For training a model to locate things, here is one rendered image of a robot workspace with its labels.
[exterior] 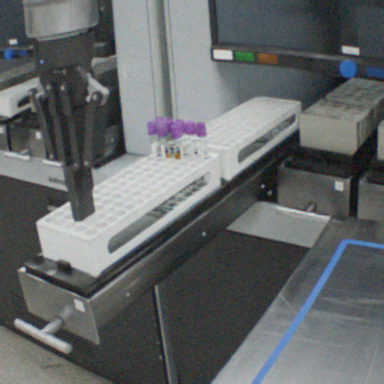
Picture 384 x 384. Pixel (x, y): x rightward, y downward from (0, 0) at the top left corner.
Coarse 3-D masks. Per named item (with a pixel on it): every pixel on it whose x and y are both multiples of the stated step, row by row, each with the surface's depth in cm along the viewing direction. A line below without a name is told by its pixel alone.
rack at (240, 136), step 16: (240, 112) 110; (256, 112) 110; (272, 112) 109; (288, 112) 110; (208, 128) 103; (224, 128) 102; (240, 128) 102; (256, 128) 102; (272, 128) 105; (288, 128) 112; (208, 144) 95; (224, 144) 95; (240, 144) 96; (256, 144) 110; (272, 144) 106; (224, 160) 93; (240, 160) 104; (224, 176) 95
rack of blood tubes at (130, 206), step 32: (160, 160) 91; (192, 160) 91; (96, 192) 83; (128, 192) 81; (160, 192) 80; (192, 192) 88; (64, 224) 73; (96, 224) 73; (128, 224) 75; (160, 224) 81; (64, 256) 73; (96, 256) 70
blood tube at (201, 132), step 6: (198, 126) 88; (204, 126) 88; (198, 132) 88; (204, 132) 88; (198, 138) 89; (204, 138) 89; (204, 144) 89; (204, 150) 89; (204, 156) 90; (204, 174) 91; (204, 180) 91
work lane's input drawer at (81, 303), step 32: (256, 160) 101; (224, 192) 92; (256, 192) 99; (192, 224) 84; (224, 224) 92; (128, 256) 75; (160, 256) 79; (32, 288) 74; (64, 288) 71; (96, 288) 70; (128, 288) 74; (64, 320) 73; (96, 320) 69; (64, 352) 68
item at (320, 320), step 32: (352, 224) 77; (320, 256) 70; (352, 256) 69; (288, 288) 65; (320, 288) 64; (352, 288) 63; (288, 320) 59; (320, 320) 59; (352, 320) 58; (256, 352) 55; (288, 352) 54; (320, 352) 54; (352, 352) 53
